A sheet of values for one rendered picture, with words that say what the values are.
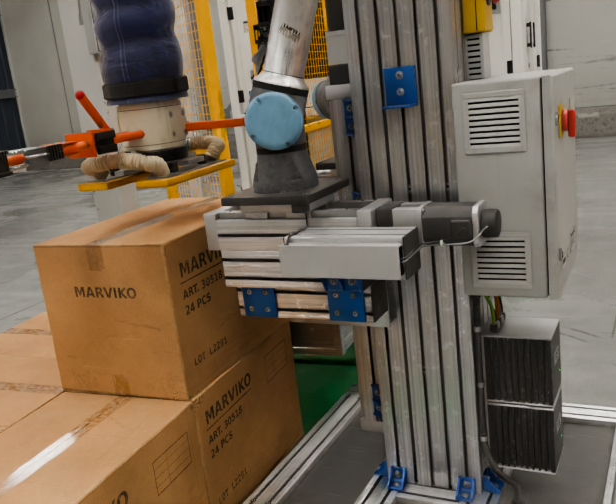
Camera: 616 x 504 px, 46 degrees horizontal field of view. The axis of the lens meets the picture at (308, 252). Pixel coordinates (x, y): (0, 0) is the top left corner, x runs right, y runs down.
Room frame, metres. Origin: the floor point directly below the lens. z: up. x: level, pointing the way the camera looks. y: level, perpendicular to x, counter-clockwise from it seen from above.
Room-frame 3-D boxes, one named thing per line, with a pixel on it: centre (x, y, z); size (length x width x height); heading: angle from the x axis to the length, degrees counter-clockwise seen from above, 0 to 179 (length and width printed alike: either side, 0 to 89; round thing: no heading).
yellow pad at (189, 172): (1.98, 0.29, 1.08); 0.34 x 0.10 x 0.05; 154
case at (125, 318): (2.02, 0.39, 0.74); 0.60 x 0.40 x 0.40; 155
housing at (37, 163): (1.60, 0.58, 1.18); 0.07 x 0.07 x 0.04; 64
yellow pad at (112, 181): (2.06, 0.47, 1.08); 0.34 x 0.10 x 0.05; 154
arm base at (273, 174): (1.68, 0.03, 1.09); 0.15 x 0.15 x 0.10
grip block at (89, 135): (1.79, 0.49, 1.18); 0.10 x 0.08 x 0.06; 64
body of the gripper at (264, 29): (2.15, 0.03, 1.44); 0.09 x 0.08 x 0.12; 154
